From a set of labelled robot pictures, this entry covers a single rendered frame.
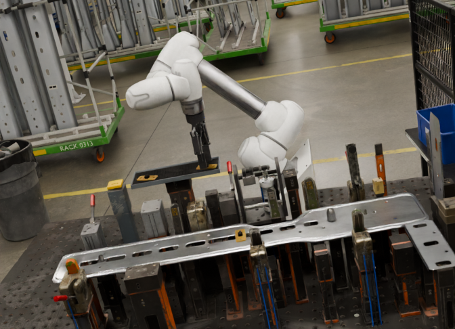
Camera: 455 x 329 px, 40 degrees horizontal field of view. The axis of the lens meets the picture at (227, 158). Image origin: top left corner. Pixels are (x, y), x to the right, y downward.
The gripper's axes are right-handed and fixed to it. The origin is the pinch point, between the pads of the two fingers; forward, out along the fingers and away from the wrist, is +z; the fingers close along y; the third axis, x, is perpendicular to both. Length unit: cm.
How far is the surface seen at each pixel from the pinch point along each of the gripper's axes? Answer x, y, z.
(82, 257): -43, 40, 20
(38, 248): -107, -17, 50
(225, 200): 10.3, 14.7, 12.3
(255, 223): 19.8, 12.9, 23.9
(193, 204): -2.2, 17.0, 12.1
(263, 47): -106, -572, 94
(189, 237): -2.2, 28.8, 20.0
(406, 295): 76, 37, 41
